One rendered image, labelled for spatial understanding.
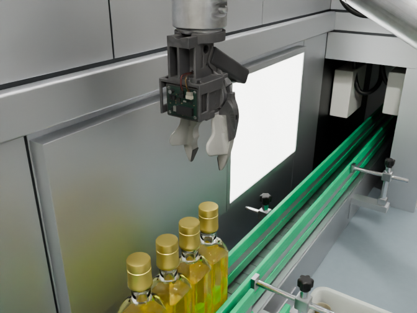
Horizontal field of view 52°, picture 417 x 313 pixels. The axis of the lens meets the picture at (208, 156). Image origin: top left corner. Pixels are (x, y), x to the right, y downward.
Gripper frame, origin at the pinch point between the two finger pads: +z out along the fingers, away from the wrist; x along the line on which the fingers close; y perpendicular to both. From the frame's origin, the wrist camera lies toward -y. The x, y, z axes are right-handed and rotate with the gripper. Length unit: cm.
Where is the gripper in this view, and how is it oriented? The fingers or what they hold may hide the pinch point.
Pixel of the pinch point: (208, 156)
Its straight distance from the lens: 69.6
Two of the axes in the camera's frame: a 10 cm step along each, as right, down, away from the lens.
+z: 0.0, 9.1, 4.1
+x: 8.2, 2.3, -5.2
